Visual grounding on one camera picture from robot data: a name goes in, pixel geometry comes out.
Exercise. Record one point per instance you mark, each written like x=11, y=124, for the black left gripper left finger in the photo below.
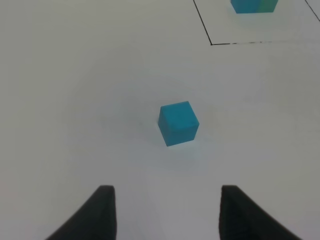
x=96, y=219

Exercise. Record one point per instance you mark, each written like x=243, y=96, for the template green cube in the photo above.
x=267, y=6

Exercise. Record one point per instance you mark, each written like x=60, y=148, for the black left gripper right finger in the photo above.
x=240, y=218

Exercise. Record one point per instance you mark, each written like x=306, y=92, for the template blue cube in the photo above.
x=246, y=6

